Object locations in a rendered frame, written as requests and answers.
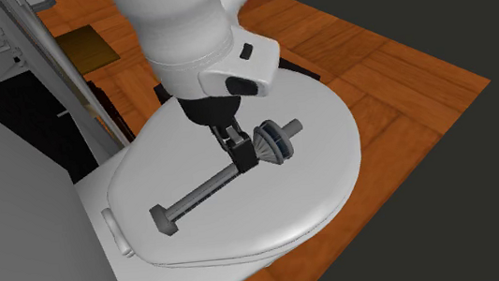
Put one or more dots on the white metal frame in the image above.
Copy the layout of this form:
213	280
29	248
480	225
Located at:
39	54

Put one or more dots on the grey rod with ribbed cone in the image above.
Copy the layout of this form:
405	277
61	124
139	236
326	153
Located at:
199	193

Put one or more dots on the olive brown floor mat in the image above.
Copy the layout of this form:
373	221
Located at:
87	50

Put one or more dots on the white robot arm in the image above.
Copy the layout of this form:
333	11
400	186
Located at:
184	31

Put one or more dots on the white toilet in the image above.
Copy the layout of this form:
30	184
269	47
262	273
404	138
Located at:
239	223

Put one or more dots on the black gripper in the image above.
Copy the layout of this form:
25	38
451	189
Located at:
210	109

